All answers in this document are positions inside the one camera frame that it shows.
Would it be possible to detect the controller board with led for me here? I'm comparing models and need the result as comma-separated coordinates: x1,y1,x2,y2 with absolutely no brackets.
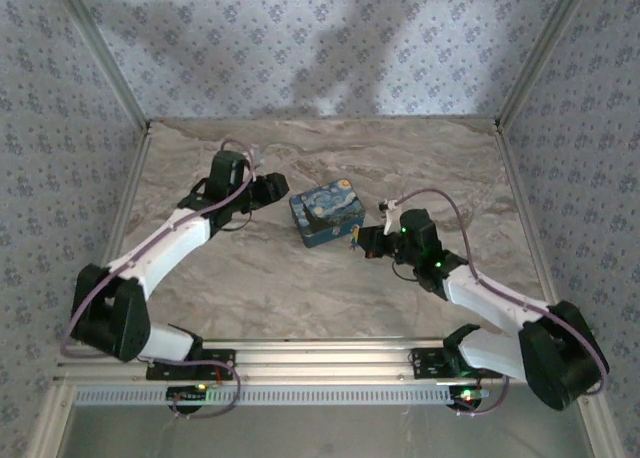
166,385,211,410
449,385,489,413

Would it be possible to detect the aluminium mounting rail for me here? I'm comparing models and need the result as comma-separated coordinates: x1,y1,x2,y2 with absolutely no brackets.
52,340,599,385

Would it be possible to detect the aluminium table side rail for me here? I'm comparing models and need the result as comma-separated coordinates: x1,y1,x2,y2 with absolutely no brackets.
78,122,154,345
493,120,572,343

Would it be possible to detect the aluminium corner leg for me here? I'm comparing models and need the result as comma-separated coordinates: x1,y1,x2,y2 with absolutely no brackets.
27,381,76,458
572,381,626,458

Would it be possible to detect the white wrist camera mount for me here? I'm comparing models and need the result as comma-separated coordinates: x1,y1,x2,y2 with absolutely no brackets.
248,150,267,185
377,197,402,235

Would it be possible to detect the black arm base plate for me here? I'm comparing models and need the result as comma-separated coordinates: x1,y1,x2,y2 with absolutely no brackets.
409,347,503,379
146,348,237,381

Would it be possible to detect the aluminium frame post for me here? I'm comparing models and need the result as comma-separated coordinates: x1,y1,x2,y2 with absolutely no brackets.
494,0,599,129
49,0,154,132

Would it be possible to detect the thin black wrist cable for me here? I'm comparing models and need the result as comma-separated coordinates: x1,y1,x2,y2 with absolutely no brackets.
391,259,417,282
218,211,252,233

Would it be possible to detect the starry night tin box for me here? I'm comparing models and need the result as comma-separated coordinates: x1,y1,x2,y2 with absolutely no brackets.
288,177,367,250

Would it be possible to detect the slotted grey cable duct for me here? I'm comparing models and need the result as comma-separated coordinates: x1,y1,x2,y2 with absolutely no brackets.
74,383,454,407

